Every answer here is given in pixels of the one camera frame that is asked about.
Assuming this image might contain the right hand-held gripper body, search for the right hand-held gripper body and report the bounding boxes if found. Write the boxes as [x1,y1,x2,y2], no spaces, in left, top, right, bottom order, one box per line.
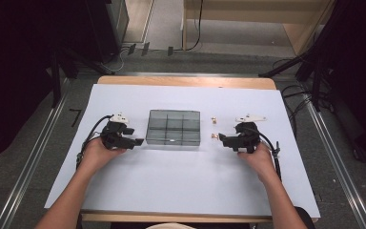
[234,114,268,155]

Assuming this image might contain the hanging black cable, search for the hanging black cable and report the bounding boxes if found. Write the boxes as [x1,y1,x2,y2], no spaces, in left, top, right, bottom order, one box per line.
[184,0,205,52]

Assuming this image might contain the metal floor rail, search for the metal floor rail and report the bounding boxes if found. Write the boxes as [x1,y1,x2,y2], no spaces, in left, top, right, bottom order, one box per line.
[0,77,71,229]
[298,81,366,229]

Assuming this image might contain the black cabinet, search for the black cabinet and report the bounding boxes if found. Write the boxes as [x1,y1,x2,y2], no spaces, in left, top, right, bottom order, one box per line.
[84,0,131,64]

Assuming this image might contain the black floor cables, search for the black floor cables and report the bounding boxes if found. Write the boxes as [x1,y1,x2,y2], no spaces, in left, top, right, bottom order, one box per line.
[280,83,336,136]

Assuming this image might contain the light wooden desk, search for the light wooden desk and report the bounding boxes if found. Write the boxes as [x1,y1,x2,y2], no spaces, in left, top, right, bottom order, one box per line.
[181,0,336,57]

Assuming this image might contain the black metal stand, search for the black metal stand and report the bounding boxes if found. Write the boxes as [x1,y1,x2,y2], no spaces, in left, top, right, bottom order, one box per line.
[46,44,108,109]

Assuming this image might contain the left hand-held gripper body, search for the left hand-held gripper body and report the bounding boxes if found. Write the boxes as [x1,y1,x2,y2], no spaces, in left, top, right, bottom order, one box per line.
[100,113,132,151]

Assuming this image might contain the white table sheet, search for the white table sheet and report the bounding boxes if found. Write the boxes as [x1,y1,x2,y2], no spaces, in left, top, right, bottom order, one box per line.
[44,83,321,219]

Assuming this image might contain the black tripod stand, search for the black tripod stand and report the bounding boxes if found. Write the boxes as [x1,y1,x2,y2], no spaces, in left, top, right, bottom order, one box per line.
[257,0,366,103]

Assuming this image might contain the clear plastic compartment box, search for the clear plastic compartment box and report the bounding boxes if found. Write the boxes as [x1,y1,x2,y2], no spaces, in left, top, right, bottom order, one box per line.
[145,109,202,147]

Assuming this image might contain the white floor cable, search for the white floor cable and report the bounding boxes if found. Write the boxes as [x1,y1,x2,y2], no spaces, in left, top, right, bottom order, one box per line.
[100,47,131,73]

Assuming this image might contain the person's right hand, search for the person's right hand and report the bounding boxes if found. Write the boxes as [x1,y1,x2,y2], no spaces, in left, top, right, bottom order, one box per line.
[237,141,279,185]

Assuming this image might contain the person's light clothing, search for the person's light clothing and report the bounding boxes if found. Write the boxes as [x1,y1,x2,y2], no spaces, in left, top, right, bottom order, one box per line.
[145,222,198,229]

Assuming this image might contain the person's left hand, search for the person's left hand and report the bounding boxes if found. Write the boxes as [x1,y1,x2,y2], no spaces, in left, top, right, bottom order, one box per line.
[80,136,127,175]

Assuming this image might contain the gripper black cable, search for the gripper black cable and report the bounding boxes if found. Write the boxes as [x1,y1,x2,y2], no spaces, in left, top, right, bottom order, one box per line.
[256,131,283,181]
[75,114,114,170]

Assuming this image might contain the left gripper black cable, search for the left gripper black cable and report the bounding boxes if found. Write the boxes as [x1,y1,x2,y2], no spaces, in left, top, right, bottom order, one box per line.
[75,114,114,170]

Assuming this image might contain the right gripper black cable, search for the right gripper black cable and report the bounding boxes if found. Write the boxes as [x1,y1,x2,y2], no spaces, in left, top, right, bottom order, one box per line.
[256,131,283,181]

